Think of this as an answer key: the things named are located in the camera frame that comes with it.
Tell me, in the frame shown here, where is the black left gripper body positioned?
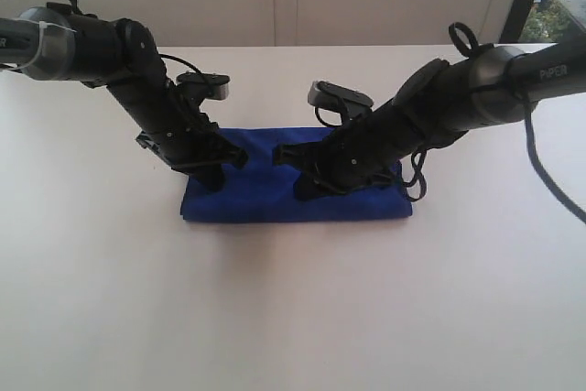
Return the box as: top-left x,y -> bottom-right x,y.
136,83 -> 229,176

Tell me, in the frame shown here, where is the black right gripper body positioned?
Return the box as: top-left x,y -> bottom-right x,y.
310,106 -> 426,195

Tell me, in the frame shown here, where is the blue microfiber towel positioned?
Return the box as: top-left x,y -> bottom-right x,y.
180,127 -> 413,223

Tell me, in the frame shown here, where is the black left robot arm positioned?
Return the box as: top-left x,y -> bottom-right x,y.
1,6 -> 248,191

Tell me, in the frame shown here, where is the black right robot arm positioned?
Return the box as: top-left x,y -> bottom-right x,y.
272,38 -> 585,201

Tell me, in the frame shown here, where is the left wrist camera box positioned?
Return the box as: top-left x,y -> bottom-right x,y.
177,72 -> 230,101

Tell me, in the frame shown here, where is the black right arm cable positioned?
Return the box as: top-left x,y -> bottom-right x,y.
313,22 -> 586,223

